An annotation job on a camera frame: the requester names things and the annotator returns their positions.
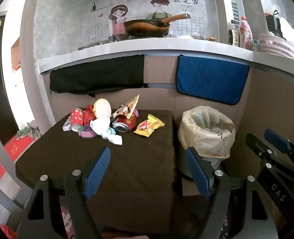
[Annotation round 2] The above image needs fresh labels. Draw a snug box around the pink purple sponge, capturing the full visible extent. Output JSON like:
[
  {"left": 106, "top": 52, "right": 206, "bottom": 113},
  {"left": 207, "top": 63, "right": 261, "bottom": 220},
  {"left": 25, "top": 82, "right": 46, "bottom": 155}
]
[{"left": 78, "top": 125, "right": 97, "bottom": 139}]

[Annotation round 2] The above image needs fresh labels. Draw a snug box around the white and blue plastic bag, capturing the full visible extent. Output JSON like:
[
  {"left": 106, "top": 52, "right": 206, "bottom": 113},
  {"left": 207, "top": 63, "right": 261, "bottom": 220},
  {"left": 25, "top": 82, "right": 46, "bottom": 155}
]
[{"left": 90, "top": 117, "right": 123, "bottom": 146}]

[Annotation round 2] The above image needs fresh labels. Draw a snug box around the crushed red soda can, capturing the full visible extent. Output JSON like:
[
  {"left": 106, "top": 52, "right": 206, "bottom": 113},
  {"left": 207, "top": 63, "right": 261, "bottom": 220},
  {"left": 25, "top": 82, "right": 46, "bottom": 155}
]
[{"left": 112, "top": 113, "right": 136, "bottom": 133}]

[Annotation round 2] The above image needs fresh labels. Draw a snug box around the red plastic bag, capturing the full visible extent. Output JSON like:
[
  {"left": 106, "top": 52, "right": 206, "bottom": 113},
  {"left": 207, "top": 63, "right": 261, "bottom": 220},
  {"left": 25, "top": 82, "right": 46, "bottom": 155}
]
[{"left": 83, "top": 105, "right": 96, "bottom": 125}]

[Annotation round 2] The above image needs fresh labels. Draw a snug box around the red paper cup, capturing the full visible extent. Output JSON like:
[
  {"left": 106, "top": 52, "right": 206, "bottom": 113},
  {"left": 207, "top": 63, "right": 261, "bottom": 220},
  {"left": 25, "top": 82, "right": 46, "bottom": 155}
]
[{"left": 70, "top": 109, "right": 84, "bottom": 132}]

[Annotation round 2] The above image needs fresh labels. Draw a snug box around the yellow nabati wafer wrapper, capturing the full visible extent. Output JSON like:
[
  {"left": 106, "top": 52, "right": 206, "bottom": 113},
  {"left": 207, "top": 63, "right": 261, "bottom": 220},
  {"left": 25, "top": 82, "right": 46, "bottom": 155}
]
[{"left": 134, "top": 114, "right": 165, "bottom": 137}]

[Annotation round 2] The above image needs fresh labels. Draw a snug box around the noodle snack bag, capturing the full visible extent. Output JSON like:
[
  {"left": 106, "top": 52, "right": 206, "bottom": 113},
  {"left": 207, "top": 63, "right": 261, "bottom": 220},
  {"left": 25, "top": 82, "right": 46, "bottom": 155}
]
[{"left": 110, "top": 94, "right": 140, "bottom": 119}]

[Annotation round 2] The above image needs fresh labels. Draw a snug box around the trash bin with plastic liner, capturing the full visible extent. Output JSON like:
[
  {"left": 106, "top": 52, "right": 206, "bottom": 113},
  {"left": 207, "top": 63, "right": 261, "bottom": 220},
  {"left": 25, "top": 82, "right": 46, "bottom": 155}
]
[{"left": 178, "top": 106, "right": 236, "bottom": 181}]

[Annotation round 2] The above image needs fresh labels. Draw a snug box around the white kitchen countertop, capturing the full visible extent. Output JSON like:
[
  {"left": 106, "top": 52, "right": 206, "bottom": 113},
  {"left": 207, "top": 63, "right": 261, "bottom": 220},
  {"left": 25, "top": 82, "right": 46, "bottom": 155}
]
[{"left": 37, "top": 38, "right": 294, "bottom": 84}]

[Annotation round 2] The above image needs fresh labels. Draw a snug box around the small white purple carton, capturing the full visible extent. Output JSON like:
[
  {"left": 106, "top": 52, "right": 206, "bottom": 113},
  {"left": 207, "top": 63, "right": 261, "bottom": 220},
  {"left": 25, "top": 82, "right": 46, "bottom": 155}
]
[{"left": 63, "top": 116, "right": 72, "bottom": 132}]

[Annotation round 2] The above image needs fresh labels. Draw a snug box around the blue hanging towel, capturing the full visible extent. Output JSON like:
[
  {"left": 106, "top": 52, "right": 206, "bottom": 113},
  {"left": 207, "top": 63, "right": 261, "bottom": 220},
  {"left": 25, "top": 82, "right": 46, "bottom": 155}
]
[{"left": 175, "top": 55, "right": 250, "bottom": 106}]

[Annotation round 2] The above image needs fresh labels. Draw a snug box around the red floor mat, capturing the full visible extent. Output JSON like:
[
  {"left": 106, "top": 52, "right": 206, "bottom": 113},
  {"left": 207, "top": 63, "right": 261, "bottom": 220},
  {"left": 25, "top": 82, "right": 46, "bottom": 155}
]
[{"left": 0, "top": 135, "right": 35, "bottom": 179}]

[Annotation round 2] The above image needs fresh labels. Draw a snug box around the black hanging cloth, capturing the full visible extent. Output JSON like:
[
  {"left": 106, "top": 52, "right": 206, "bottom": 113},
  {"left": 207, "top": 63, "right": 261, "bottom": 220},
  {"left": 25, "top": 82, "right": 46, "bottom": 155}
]
[{"left": 50, "top": 55, "right": 144, "bottom": 97}]

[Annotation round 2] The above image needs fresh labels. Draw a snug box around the small teal timer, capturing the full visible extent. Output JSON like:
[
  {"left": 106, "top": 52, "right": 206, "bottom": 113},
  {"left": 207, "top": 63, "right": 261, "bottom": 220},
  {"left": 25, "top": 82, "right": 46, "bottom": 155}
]
[{"left": 251, "top": 39, "right": 260, "bottom": 52}]

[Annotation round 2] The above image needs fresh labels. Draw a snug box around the pink plastic colander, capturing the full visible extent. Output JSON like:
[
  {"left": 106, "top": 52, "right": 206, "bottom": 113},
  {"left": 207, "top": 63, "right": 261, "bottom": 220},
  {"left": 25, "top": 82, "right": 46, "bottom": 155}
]
[{"left": 258, "top": 34, "right": 294, "bottom": 59}]

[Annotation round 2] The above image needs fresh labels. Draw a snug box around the red plastic bottle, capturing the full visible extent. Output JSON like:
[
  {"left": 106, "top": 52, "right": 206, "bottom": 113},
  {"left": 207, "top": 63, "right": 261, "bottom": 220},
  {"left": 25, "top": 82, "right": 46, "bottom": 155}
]
[{"left": 240, "top": 16, "right": 253, "bottom": 50}]

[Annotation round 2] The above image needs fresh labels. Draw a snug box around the dark soy sauce bottle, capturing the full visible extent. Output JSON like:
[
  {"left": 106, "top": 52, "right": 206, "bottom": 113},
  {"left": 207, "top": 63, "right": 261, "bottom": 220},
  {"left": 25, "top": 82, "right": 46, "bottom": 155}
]
[{"left": 228, "top": 20, "right": 240, "bottom": 47}]

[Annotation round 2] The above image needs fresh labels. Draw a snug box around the black knife holder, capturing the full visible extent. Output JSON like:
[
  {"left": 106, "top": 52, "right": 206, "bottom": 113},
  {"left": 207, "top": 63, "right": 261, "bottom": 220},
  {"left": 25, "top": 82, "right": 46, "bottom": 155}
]
[{"left": 265, "top": 10, "right": 283, "bottom": 38}]

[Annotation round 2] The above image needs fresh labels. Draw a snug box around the brown wok with wooden handle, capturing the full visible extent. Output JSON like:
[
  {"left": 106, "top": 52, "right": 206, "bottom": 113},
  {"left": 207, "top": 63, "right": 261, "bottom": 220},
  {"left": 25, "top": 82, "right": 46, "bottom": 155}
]
[{"left": 124, "top": 14, "right": 191, "bottom": 37}]

